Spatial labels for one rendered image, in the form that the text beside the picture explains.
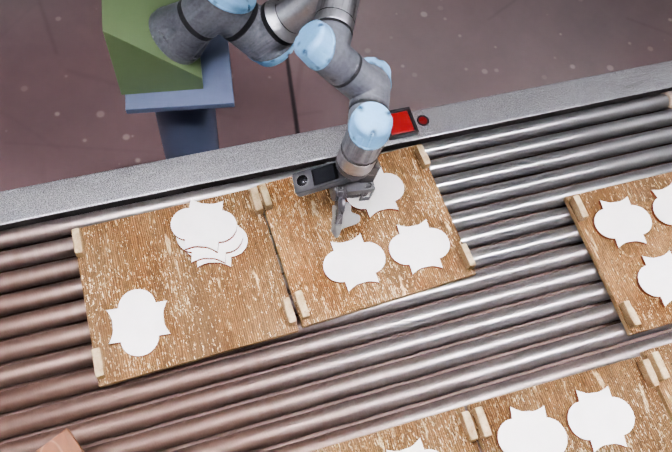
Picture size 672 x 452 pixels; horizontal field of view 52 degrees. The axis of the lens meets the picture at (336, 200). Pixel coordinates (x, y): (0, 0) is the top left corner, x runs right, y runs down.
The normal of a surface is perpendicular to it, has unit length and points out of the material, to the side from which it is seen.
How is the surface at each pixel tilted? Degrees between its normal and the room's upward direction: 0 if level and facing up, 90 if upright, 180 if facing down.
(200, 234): 0
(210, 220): 0
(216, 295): 0
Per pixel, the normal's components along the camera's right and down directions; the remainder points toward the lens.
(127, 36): 0.76, -0.39
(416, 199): 0.11, -0.44
